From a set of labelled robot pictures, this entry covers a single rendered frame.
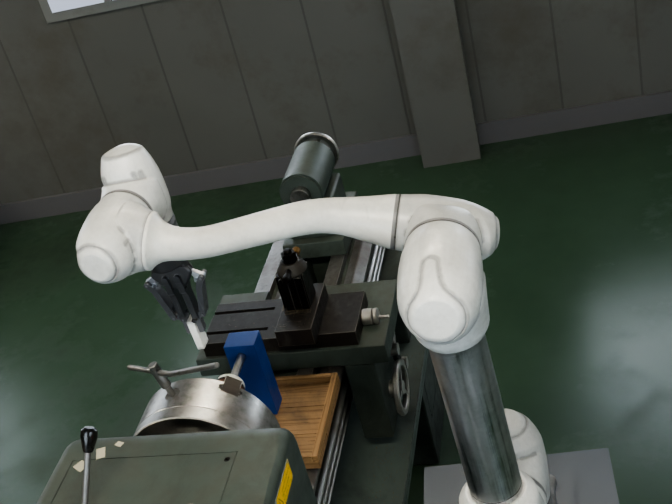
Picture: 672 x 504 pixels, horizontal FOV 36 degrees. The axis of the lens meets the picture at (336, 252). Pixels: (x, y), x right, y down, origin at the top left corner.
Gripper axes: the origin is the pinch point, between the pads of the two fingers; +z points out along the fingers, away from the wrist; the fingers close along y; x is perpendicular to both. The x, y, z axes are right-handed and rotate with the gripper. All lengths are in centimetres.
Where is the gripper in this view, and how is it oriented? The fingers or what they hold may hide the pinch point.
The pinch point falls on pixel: (197, 331)
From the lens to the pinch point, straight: 205.6
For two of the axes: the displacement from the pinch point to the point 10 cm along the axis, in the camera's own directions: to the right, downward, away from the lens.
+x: -1.6, 5.6, -8.1
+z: 2.7, 8.2, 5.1
